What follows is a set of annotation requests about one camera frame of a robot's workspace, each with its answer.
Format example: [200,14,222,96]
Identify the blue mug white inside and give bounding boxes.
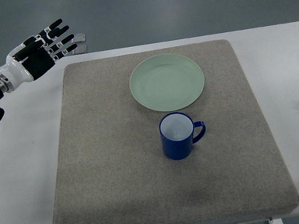
[159,112,207,161]

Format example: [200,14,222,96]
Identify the light green plate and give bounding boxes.
[129,53,205,112]

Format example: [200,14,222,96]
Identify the lower floor socket cover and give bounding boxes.
[72,45,87,55]

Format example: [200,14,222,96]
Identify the upper floor socket cover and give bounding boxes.
[72,33,86,43]

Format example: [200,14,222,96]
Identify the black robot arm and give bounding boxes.
[0,19,78,121]

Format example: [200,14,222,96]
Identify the beige felt mat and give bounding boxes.
[23,28,299,224]

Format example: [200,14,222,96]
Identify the floor socket cover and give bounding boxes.
[72,45,87,55]
[72,33,86,43]

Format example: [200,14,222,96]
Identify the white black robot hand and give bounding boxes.
[6,19,78,91]

